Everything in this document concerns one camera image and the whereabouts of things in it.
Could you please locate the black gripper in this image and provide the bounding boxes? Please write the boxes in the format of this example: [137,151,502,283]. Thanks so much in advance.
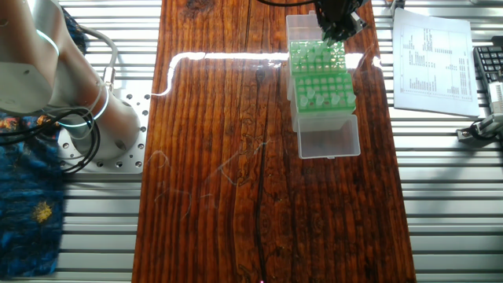
[316,0,370,44]

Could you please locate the clear box with green rack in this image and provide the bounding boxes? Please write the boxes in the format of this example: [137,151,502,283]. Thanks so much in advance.
[289,72,362,160]
[285,9,349,101]

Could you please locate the printed white paper sheet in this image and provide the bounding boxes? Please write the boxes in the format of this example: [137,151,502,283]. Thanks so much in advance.
[391,7,481,118]

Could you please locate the black keyboard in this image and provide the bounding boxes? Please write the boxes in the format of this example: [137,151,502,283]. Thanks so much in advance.
[472,45,503,86]

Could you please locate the brown wooden board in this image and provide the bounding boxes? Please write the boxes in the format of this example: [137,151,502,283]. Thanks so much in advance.
[131,0,417,283]

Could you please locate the blue starry painted cloth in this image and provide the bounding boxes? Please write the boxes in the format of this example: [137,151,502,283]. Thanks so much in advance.
[0,7,88,281]

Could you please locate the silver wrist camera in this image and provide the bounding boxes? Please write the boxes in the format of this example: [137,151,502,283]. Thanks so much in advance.
[351,11,369,31]

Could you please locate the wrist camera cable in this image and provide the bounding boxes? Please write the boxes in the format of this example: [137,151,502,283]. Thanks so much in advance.
[255,0,320,8]

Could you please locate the silver camera on stand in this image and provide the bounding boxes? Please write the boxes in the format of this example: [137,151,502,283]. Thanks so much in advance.
[486,80,503,115]

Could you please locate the aluminium camera bracket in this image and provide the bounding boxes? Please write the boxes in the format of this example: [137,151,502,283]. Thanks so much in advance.
[455,113,503,142]

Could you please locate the grey robot cable with connector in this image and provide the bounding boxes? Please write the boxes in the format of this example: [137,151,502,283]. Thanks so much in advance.
[78,25,119,90]

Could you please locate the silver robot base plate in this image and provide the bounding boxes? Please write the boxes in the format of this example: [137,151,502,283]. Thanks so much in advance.
[57,88,149,175]

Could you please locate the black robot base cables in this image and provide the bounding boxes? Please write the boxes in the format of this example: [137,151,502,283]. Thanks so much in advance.
[0,108,101,175]

